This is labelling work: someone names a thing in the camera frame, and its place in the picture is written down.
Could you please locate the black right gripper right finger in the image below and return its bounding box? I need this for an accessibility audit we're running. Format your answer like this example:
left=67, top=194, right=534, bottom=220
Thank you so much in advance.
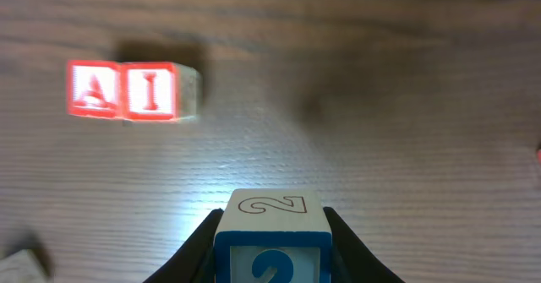
left=323, top=207, right=404, bottom=283

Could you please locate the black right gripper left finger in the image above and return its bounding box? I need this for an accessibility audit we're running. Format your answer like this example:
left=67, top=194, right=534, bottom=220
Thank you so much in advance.
left=144, top=209, right=224, bottom=283

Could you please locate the blue 2 number block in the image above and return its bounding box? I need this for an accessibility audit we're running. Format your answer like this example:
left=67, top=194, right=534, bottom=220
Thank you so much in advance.
left=213, top=188, right=332, bottom=283

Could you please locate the red I letter block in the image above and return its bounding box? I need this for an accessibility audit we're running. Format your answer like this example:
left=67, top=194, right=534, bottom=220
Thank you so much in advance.
left=120, top=62, right=201, bottom=122

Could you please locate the red A letter block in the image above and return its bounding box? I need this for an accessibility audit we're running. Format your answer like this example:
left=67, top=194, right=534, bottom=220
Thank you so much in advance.
left=66, top=60, right=121, bottom=120

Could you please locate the red-sided plain wooden block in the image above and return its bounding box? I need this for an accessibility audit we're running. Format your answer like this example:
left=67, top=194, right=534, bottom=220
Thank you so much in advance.
left=0, top=249, right=48, bottom=283

